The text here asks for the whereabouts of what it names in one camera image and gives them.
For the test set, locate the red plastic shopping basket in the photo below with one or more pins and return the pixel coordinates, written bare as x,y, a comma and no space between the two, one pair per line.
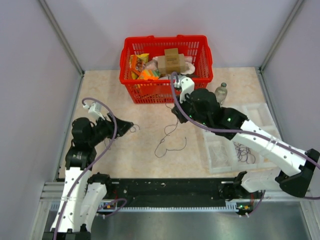
158,91

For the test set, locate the orange snack packet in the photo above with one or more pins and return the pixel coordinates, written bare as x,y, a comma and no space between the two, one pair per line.
137,63

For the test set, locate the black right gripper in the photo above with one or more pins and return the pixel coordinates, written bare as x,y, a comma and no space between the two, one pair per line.
177,111

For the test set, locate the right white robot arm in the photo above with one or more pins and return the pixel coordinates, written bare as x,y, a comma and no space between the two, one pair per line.
294,167

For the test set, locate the brown cardboard box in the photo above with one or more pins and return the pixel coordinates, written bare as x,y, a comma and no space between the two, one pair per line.
171,61

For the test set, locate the white compartment tray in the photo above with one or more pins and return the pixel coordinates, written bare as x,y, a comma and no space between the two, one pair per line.
225,156

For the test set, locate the orange sponge pack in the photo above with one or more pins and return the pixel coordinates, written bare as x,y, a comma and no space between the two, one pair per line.
148,74

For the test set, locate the pink white plush item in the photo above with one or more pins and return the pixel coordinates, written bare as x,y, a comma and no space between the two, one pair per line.
189,67

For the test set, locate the white slotted cable duct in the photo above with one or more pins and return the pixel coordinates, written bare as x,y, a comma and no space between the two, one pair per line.
230,207

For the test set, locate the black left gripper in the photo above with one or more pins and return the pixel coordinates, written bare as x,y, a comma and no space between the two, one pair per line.
109,124

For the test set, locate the clear plastic bottle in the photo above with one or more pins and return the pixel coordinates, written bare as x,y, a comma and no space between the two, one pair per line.
221,93

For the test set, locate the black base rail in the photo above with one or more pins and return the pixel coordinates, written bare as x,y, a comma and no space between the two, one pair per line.
174,192

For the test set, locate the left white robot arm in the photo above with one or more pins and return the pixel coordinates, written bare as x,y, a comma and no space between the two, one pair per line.
83,191

